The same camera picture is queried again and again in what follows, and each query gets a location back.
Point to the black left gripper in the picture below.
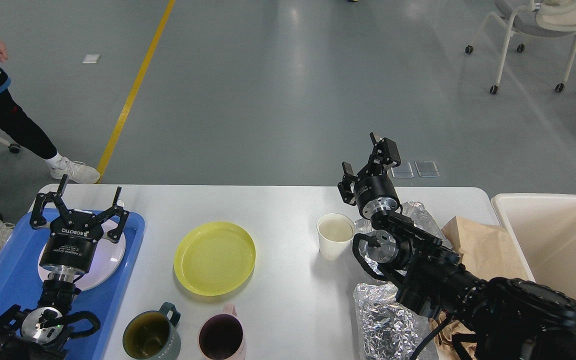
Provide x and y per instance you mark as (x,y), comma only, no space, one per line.
(74,247)

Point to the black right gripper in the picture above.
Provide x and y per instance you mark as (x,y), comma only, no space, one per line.
(374,192)

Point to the dark green mug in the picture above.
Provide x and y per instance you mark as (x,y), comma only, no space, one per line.
(153,335)

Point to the yellow plate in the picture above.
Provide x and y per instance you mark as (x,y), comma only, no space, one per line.
(214,258)

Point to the pink mug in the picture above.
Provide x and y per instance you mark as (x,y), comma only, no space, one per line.
(222,337)

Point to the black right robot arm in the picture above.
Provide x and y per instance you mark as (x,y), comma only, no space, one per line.
(508,318)

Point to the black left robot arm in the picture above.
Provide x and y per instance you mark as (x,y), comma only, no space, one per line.
(40,333)

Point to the clear floor plate left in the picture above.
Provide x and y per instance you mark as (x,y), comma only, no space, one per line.
(403,171)

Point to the clear floor plate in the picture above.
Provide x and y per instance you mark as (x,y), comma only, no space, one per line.
(427,169)
(403,171)

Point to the pink plate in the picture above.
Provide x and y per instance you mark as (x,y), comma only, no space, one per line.
(107,258)

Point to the clear floor plate right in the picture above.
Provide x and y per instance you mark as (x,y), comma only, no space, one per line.
(427,169)

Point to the crumpled foil back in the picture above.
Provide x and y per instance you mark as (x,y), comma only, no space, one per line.
(421,218)

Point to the crumpled foil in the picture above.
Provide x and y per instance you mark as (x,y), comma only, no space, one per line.
(386,329)
(421,218)

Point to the white paper cup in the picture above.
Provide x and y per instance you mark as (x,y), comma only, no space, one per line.
(335,232)

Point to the blue plastic tray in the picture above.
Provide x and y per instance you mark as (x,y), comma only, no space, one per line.
(21,285)

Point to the brown paper bag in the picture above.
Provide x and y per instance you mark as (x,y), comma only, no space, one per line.
(487,251)

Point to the crumpled foil front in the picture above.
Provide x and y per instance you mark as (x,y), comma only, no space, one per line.
(386,329)

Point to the white plastic bin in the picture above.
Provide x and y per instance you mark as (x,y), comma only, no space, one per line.
(544,226)

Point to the white office chair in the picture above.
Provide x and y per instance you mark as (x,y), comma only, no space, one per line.
(536,19)

